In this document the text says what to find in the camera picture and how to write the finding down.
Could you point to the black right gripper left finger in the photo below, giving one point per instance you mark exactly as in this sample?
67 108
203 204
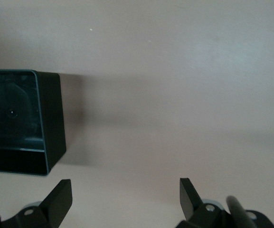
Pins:
56 204

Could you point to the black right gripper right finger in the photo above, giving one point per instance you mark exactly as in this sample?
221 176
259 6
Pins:
193 209

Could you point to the black rectangular plastic box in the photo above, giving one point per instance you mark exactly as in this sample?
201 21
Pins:
51 118

